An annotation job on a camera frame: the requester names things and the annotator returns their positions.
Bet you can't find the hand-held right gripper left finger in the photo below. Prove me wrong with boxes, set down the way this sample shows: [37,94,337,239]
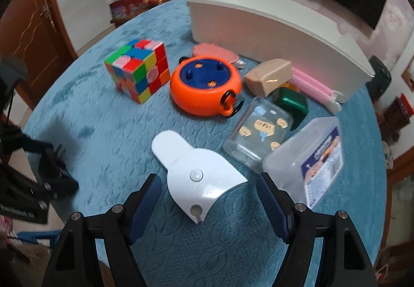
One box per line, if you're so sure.
[42,173,162,287]

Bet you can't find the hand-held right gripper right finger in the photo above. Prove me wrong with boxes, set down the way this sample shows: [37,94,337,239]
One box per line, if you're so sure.
[255,172,379,287]

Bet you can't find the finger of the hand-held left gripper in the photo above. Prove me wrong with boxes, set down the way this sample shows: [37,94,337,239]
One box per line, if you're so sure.
[23,135,65,158]
[39,153,80,201]

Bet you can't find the white plastic clip piece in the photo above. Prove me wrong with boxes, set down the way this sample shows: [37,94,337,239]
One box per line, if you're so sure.
[151,131,248,224]

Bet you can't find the green bottle gold cap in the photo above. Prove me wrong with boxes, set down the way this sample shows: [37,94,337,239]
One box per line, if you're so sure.
[270,85,308,130]

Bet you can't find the multicoloured puzzle cube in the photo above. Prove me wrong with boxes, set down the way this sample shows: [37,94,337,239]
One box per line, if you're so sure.
[104,39,171,105]

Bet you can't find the pink hair roller clip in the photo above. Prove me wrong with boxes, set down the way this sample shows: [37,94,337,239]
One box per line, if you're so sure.
[289,67,342,113]

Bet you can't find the beige wooden box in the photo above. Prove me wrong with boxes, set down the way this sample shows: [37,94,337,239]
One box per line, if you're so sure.
[244,58,292,98]

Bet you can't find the white plastic storage bin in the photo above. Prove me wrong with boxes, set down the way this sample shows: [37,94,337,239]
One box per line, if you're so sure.
[187,0,376,104]

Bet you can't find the clear plastic box blue label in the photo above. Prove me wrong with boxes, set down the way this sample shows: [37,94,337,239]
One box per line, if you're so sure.
[262,116,344,210]

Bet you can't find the blue embossed tablecloth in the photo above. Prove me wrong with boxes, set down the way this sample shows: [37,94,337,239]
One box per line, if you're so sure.
[21,0,389,287]

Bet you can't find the clear plastic box with stickers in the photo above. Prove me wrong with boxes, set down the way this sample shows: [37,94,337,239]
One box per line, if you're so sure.
[223,97,295,173]

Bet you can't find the orange round case blue top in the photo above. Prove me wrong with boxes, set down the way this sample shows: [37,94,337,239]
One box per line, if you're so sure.
[169,54,244,117]

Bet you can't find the brown wooden door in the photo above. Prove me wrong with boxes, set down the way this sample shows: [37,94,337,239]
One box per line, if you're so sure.
[0,0,78,106]

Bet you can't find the red decorated box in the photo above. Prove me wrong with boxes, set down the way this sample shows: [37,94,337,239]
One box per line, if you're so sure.
[382,94,411,145]

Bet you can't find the red patterned box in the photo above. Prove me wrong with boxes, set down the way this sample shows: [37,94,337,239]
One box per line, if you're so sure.
[108,0,143,20]

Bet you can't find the pink oval case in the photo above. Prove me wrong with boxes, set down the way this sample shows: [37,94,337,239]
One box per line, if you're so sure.
[192,43,240,62]

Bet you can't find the wooden wall niche frame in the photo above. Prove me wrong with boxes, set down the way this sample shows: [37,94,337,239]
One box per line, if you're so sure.
[401,59,414,91]

